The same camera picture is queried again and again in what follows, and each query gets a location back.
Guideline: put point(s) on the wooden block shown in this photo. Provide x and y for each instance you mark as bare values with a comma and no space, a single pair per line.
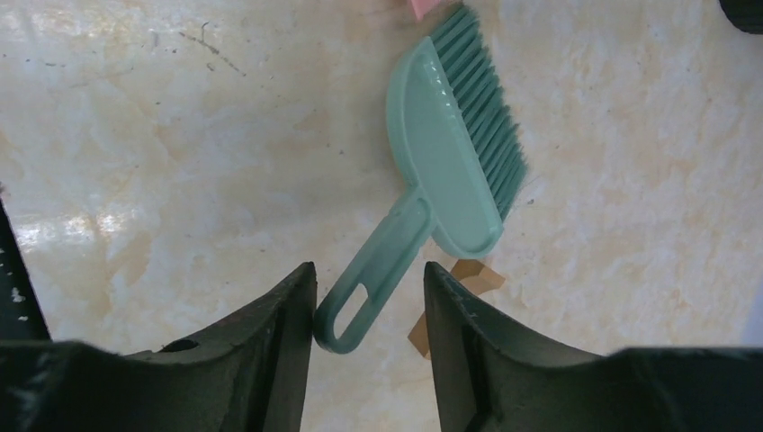
477,277

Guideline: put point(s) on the teal hand brush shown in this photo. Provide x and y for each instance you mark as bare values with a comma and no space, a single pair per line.
456,145

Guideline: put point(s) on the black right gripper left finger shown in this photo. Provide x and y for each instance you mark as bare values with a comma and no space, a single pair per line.
245,372

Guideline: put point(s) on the black trash bin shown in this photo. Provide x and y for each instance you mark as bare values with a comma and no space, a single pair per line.
745,15

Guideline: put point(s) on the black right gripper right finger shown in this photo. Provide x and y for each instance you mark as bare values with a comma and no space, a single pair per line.
492,373

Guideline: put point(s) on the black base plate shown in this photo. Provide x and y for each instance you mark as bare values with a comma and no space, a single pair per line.
21,316

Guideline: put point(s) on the pink dustpan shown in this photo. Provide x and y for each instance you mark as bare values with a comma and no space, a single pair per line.
420,8

